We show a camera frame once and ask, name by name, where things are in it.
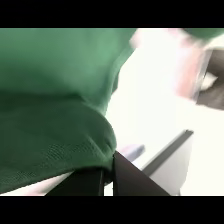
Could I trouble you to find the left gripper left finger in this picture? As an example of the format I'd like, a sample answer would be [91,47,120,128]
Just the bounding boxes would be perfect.
[45,167,105,197]

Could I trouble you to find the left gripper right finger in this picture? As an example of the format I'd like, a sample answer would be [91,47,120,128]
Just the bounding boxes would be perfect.
[112,150,172,197]

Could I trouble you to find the green T-shirt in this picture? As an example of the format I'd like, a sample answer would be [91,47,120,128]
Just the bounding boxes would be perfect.
[0,27,138,195]

